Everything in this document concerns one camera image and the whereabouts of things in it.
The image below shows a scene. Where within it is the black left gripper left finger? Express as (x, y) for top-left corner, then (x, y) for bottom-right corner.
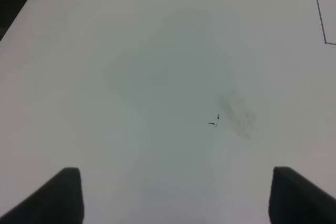
(1, 167), (85, 223)

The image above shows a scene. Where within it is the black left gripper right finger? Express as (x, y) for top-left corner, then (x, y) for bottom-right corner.
(268, 167), (335, 224)

